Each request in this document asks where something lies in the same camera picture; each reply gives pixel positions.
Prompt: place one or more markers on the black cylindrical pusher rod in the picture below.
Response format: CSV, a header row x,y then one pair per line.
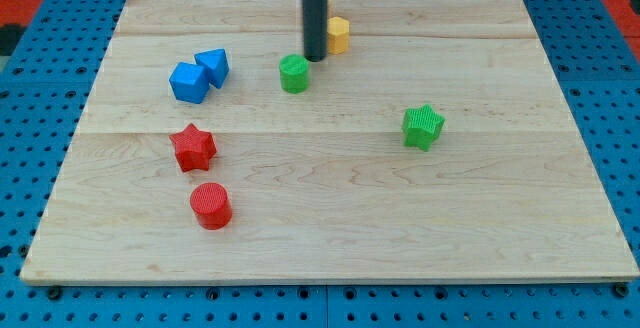
x,y
315,20

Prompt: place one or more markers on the green cylinder block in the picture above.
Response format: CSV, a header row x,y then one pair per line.
x,y
294,73

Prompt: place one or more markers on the green star block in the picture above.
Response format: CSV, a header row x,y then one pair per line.
x,y
422,127

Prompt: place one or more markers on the red star block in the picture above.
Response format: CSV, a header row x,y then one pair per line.
x,y
193,148

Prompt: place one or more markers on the yellow hexagon block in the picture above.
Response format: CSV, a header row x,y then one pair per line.
x,y
338,35

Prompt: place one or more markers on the blue triangle block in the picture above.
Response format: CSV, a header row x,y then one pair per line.
x,y
215,64

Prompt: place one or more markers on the blue cube block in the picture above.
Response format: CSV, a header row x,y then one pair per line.
x,y
189,83

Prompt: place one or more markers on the light wooden board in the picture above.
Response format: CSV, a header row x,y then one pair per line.
x,y
322,188

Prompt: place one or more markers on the red cylinder block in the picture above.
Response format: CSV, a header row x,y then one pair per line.
x,y
211,205

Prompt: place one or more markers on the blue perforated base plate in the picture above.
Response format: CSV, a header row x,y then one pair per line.
x,y
44,86

